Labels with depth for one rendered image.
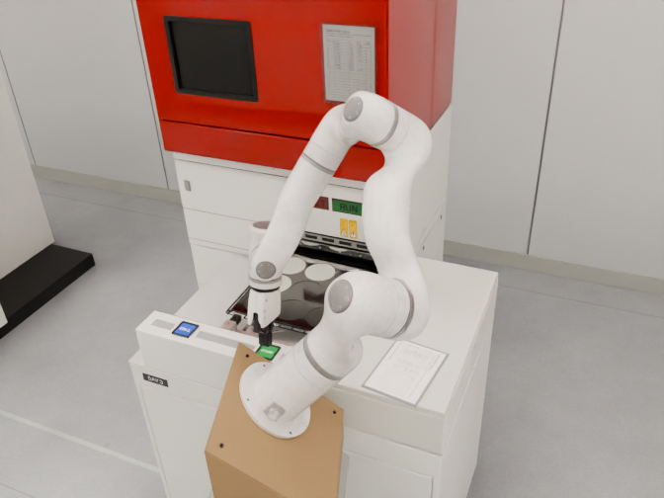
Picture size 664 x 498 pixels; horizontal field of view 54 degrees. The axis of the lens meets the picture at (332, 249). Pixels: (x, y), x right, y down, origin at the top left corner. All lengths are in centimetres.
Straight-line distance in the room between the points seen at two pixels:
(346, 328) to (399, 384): 46
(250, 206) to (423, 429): 104
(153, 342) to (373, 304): 88
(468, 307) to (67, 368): 214
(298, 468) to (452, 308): 70
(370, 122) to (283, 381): 57
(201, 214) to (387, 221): 124
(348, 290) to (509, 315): 232
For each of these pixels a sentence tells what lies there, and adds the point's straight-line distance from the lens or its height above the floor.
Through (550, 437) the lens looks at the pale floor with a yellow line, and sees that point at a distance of 293.
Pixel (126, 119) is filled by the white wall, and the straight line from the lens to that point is 459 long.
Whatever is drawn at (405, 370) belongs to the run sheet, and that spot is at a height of 97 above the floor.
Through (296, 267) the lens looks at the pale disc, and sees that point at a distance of 220.
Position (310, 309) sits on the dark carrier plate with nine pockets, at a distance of 201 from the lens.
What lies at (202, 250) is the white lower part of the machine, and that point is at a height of 80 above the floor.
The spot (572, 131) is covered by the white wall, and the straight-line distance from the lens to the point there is 345.
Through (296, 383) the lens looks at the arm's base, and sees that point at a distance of 140.
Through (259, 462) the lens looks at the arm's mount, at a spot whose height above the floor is 105.
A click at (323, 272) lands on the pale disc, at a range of 217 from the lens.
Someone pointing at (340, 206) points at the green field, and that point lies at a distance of 213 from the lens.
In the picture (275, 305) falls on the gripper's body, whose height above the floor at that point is 110.
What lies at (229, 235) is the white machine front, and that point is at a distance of 243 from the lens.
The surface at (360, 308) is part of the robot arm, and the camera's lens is 121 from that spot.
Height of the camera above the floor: 213
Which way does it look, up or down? 33 degrees down
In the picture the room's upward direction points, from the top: 3 degrees counter-clockwise
